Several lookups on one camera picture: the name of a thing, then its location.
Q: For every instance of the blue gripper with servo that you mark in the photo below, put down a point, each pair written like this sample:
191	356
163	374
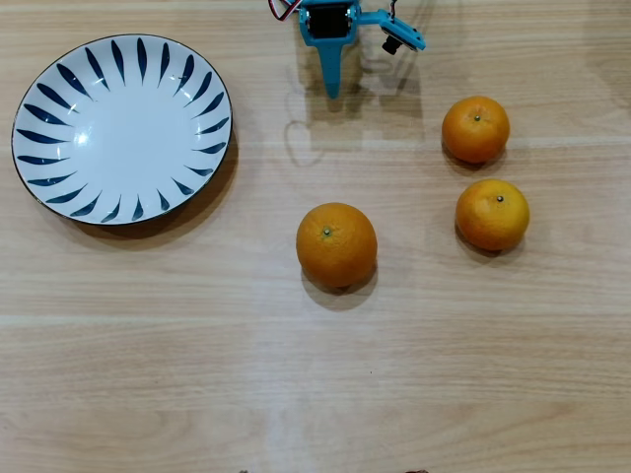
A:
325	35

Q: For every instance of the small deep orange mandarin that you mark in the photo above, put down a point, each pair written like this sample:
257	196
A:
475	140

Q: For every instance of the large dimpled orange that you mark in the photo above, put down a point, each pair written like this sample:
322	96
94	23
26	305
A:
336	256

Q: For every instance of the small yellowish orange mandarin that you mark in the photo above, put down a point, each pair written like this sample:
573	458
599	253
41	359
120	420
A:
493	222

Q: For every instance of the white plate with blue strokes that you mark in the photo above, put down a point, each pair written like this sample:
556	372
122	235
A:
123	133

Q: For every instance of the blue wrist camera module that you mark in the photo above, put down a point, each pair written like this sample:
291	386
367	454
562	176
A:
406	32

